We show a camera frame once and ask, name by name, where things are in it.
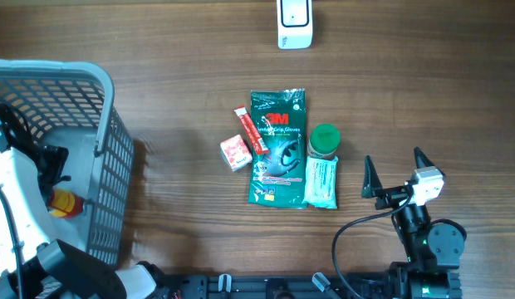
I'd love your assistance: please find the red white small box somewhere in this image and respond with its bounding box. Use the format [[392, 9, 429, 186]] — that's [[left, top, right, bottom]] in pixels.
[[220, 135, 253, 172]]

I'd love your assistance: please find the green lid jar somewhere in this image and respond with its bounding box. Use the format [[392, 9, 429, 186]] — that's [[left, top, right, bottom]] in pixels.
[[307, 124, 341, 159]]

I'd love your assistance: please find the white barcode scanner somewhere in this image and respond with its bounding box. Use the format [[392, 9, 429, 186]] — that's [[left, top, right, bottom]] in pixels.
[[277, 0, 313, 50]]

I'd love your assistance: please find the grey plastic mesh basket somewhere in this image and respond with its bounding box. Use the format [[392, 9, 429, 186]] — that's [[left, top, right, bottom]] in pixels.
[[0, 59, 135, 299]]

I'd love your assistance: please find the red sauce bottle green cap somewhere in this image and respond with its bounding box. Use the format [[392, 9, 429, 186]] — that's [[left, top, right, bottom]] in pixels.
[[47, 189, 84, 218]]

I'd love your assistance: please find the black camera cable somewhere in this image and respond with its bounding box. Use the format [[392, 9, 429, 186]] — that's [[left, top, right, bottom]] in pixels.
[[331, 186, 416, 299]]

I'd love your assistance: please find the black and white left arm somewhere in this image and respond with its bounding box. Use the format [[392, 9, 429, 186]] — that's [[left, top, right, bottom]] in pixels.
[[0, 104, 168, 298]]

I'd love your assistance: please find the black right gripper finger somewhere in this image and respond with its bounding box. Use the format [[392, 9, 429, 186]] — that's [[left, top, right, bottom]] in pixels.
[[414, 147, 434, 169], [361, 155, 383, 199]]

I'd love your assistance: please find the red stick sachet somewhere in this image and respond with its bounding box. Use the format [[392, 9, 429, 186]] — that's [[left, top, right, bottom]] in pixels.
[[234, 105, 270, 155]]

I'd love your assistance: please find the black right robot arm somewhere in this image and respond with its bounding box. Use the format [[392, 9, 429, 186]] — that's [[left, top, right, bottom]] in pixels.
[[361, 147, 467, 298]]

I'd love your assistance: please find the green 3M gloves packet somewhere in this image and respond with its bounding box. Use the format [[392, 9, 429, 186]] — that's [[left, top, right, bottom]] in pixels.
[[248, 89, 307, 209]]

